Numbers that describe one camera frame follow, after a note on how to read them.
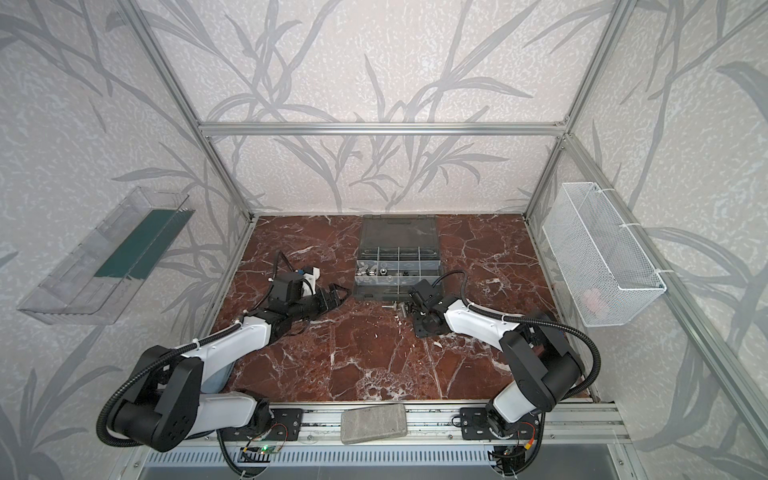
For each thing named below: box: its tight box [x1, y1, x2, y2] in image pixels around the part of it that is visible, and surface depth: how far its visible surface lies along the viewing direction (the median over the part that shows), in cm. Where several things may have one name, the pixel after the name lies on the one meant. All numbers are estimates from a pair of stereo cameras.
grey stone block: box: [340, 403, 408, 445], surface depth 73 cm
